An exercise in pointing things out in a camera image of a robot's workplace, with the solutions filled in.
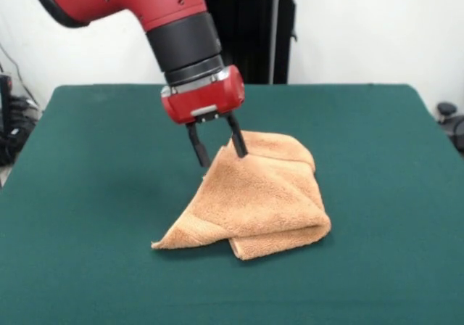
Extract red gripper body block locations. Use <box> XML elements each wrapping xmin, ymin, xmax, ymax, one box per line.
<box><xmin>160</xmin><ymin>65</ymin><xmax>246</xmax><ymax>126</ymax></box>

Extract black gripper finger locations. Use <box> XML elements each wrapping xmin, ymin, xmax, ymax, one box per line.
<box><xmin>185</xmin><ymin>121</ymin><xmax>210</xmax><ymax>169</ymax></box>
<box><xmin>224</xmin><ymin>112</ymin><xmax>249</xmax><ymax>158</ymax></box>

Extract tan terry towel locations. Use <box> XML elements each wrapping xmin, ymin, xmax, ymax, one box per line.
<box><xmin>150</xmin><ymin>129</ymin><xmax>332</xmax><ymax>261</ymax></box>

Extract dark green table cloth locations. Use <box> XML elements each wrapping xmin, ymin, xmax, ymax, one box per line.
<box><xmin>0</xmin><ymin>83</ymin><xmax>464</xmax><ymax>325</ymax></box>

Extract grey office chair base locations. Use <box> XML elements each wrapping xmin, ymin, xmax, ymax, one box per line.
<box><xmin>436</xmin><ymin>102</ymin><xmax>464</xmax><ymax>148</ymax></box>

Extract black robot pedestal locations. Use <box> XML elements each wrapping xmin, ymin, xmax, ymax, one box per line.
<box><xmin>201</xmin><ymin>0</ymin><xmax>313</xmax><ymax>86</ymax></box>

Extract thin grey cable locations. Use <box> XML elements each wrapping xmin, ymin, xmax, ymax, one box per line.
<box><xmin>0</xmin><ymin>44</ymin><xmax>39</xmax><ymax>108</ymax></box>

